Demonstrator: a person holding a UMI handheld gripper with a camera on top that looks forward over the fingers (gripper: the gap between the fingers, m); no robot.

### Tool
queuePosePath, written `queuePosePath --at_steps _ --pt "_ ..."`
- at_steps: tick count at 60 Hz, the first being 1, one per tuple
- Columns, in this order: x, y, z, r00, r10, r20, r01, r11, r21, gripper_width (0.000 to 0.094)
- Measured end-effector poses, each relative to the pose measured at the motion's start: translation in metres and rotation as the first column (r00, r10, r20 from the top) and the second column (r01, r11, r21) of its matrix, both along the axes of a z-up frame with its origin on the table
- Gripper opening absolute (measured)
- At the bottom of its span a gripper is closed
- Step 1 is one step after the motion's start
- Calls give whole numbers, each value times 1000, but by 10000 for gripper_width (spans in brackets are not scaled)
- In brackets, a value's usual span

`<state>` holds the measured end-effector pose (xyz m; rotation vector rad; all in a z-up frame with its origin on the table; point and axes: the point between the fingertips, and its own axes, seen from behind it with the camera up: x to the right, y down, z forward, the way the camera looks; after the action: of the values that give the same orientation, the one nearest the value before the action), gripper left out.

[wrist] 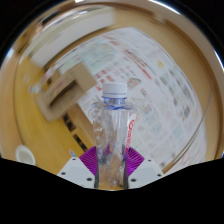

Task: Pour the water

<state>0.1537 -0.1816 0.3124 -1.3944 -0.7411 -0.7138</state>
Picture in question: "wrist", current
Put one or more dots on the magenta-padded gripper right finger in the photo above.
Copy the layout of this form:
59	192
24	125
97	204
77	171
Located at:
145	170

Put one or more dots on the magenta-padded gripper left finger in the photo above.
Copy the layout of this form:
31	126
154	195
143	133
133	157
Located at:
74	171

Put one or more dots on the clear plastic water bottle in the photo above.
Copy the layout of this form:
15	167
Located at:
113	133

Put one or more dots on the brown cardboard box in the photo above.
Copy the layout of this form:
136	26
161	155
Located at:
65	91

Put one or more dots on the white board panel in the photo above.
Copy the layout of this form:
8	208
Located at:
73	36

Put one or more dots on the printed paper wall posters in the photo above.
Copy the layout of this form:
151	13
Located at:
160	86

